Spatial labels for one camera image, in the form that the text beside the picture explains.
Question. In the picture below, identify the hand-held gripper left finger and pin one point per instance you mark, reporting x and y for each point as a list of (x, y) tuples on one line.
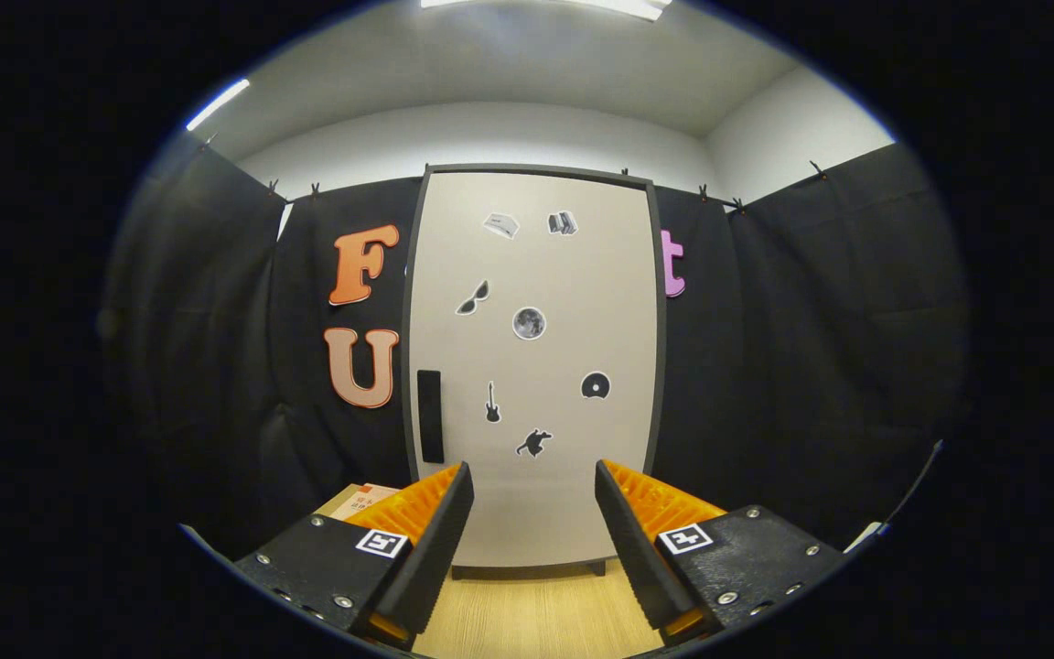
[(435, 549)]

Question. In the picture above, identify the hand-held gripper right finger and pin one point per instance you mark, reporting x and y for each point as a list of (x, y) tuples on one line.
[(641, 549)]

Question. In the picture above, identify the beige shoe cabinet door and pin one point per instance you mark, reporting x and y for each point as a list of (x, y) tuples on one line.
[(545, 275)]

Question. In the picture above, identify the dark grey shoe cabinet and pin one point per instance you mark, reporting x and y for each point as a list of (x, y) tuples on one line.
[(536, 168)]

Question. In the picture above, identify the beige paperback book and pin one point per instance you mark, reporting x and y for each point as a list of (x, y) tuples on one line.
[(367, 502)]

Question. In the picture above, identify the black backdrop cloth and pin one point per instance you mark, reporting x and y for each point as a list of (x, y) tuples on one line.
[(811, 366)]

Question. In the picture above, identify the row of backdrop clips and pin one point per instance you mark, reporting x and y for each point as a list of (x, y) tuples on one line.
[(702, 192)]

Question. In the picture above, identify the narrow ceiling light strip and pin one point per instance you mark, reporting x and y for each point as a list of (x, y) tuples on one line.
[(216, 105)]

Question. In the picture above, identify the wide ceiling light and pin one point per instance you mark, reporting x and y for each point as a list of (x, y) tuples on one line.
[(600, 7)]

